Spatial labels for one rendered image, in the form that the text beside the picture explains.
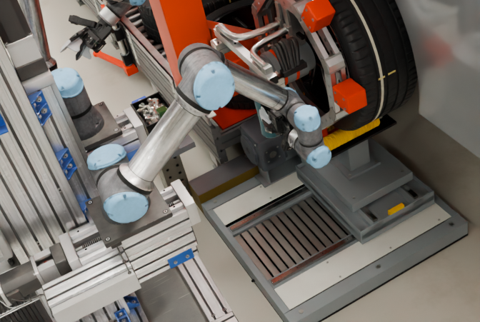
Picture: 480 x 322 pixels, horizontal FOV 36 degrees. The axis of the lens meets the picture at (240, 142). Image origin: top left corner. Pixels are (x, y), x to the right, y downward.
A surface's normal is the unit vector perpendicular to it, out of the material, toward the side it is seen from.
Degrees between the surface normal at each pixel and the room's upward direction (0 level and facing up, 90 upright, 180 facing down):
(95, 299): 90
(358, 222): 0
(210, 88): 85
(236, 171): 0
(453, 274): 0
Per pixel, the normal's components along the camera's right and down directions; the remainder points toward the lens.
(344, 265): -0.19, -0.75
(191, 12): 0.46, 0.50
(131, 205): 0.29, 0.64
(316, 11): 0.11, -0.33
